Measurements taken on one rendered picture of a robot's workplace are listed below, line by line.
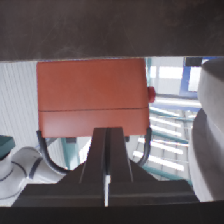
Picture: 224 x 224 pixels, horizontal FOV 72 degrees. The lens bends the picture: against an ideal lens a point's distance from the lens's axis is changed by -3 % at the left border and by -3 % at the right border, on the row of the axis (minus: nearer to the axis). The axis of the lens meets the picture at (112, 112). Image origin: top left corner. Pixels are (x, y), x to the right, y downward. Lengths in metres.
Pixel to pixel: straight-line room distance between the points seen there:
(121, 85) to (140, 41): 0.07
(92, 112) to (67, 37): 0.11
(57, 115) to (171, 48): 0.20
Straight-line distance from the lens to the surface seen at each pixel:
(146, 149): 0.29
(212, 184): 1.29
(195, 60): 1.43
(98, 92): 0.25
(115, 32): 0.23
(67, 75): 0.25
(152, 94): 0.31
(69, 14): 0.24
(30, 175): 1.09
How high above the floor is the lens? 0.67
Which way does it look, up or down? 23 degrees up
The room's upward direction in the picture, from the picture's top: 178 degrees clockwise
